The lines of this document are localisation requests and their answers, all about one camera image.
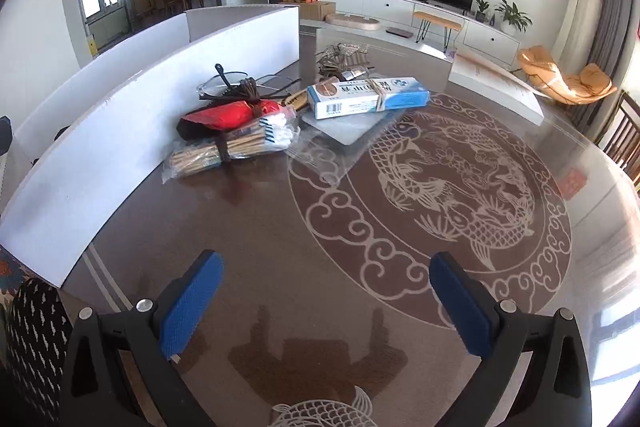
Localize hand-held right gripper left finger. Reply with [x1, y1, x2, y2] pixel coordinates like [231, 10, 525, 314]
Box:
[60, 249, 226, 427]

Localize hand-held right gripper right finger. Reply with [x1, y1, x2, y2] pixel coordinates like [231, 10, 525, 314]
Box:
[429, 251, 596, 427]

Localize bundle of wooden chopsticks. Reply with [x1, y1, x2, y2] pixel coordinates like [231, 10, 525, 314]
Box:
[161, 127, 273, 180]

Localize red pouch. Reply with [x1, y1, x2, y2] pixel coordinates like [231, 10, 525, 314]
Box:
[177, 99, 281, 140]

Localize white gloves with blue stripe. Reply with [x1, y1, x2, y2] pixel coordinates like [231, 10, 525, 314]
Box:
[245, 112, 301, 152]

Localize phone case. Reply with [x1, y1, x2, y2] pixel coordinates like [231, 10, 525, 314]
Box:
[287, 107, 416, 188]

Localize brown twine bundle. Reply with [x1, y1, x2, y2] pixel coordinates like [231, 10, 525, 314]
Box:
[235, 77, 263, 102]

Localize blue and white box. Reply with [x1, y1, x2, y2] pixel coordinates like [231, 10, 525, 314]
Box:
[306, 77, 431, 120]

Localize black white patterned cloth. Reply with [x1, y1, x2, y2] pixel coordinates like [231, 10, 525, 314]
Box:
[0, 277, 76, 427]

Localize white foam board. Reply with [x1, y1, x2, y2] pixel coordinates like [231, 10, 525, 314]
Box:
[10, 5, 300, 148]
[0, 6, 301, 289]

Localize flat white box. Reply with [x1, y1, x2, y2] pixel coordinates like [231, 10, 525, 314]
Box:
[447, 49, 546, 125]

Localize wooden chair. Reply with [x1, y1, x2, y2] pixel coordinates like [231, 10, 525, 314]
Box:
[592, 89, 640, 192]

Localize orange lounge chair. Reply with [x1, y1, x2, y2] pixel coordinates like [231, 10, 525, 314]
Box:
[516, 46, 619, 105]

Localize rhinestone hair clip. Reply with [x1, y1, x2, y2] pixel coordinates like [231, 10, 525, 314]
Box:
[315, 42, 373, 75]

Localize wooden bench with metal legs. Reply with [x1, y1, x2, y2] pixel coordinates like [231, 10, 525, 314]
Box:
[412, 11, 463, 52]

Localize large potted plant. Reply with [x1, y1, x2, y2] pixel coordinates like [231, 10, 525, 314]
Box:
[495, 0, 533, 35]

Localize round beige cushion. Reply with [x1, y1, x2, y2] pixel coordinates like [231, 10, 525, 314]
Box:
[325, 13, 383, 32]

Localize white television cabinet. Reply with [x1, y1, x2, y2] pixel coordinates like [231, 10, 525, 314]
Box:
[317, 0, 521, 68]

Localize grey curtain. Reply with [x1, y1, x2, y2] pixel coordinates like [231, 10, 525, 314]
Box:
[575, 0, 640, 132]

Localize covered standing air conditioner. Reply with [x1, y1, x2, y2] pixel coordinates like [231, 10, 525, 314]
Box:
[552, 0, 608, 75]

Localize cardboard box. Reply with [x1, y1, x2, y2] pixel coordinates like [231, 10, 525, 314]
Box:
[299, 1, 337, 22]

